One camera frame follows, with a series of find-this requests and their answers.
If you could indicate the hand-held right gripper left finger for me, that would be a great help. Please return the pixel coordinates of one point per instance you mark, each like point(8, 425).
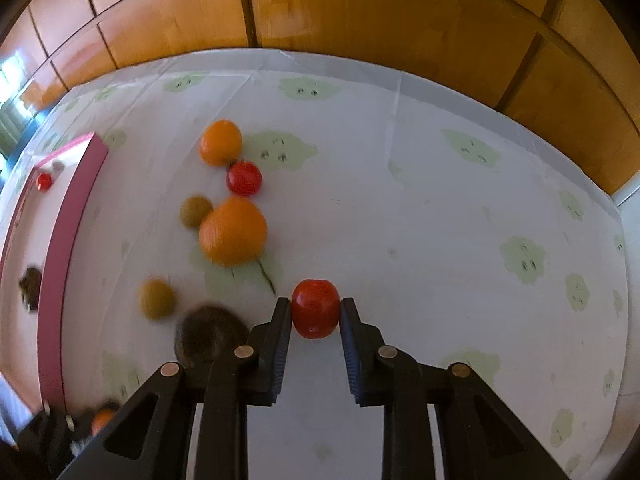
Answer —
point(281, 347)

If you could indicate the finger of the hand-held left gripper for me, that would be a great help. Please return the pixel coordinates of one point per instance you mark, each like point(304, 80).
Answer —
point(47, 435)

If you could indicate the thin dark twig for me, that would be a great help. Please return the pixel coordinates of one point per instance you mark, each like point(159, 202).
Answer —
point(267, 278)

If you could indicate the tan longan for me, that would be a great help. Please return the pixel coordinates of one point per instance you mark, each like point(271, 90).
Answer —
point(156, 299)

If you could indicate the white printed tablecloth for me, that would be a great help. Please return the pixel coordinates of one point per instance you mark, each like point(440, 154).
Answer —
point(425, 210)

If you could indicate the small orange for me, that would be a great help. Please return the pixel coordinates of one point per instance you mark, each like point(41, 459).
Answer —
point(103, 420)

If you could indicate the pink tray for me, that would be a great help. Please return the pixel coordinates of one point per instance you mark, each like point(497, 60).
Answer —
point(65, 260)

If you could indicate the large orange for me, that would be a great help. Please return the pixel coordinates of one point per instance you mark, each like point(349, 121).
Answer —
point(232, 232)

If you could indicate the medium orange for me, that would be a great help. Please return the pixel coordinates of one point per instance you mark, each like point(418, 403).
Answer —
point(220, 142)

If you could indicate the small red tomato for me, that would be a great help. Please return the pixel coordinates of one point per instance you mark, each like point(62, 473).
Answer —
point(244, 179)
point(44, 181)

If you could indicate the dark brown beetroot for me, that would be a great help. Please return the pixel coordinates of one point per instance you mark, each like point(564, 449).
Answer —
point(31, 287)
point(210, 335)

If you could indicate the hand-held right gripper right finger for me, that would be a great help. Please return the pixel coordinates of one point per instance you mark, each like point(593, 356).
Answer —
point(350, 355)

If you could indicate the brown kiwi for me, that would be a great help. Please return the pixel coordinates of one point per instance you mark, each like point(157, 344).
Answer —
point(194, 211)

